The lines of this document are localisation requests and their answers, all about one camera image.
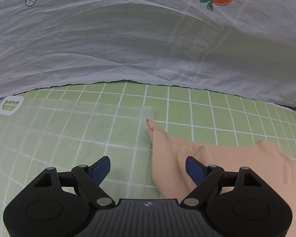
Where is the green grid cutting mat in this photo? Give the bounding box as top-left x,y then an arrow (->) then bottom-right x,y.
0,80 -> 296,218

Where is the translucent zipper storage bag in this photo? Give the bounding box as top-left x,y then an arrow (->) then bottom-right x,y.
0,98 -> 159,205

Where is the beige long-sleeve garment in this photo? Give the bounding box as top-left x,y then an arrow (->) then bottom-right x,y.
145,119 -> 296,236

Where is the grey printed bed sheet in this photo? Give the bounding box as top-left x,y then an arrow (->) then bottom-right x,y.
0,0 -> 296,108

